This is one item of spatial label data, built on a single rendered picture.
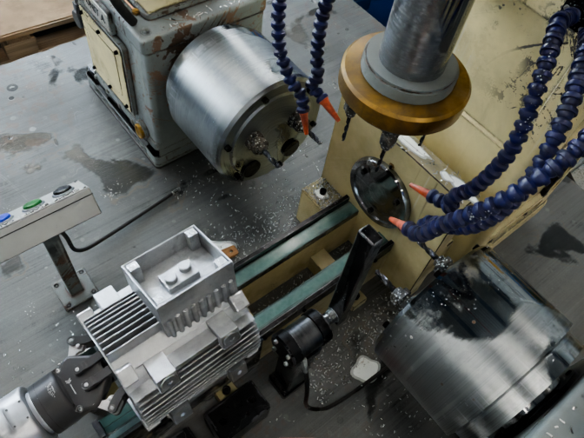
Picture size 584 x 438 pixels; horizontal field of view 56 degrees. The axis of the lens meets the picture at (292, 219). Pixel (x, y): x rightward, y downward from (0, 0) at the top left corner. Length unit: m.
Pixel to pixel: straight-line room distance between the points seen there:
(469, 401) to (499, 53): 0.51
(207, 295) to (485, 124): 0.54
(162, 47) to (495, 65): 0.59
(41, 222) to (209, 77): 0.37
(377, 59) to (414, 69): 0.06
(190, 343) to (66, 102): 0.86
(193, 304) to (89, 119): 0.78
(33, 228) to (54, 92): 0.65
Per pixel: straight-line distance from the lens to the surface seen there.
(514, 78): 0.92
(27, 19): 2.88
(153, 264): 0.82
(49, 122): 1.45
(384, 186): 1.01
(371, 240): 0.69
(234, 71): 0.99
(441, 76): 0.75
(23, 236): 0.93
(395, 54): 0.72
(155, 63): 1.10
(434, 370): 0.81
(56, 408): 0.79
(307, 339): 0.84
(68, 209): 0.93
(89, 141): 1.39
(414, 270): 1.09
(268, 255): 1.04
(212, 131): 0.99
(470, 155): 1.02
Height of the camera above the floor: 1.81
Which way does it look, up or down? 56 degrees down
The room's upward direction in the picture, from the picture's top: 11 degrees clockwise
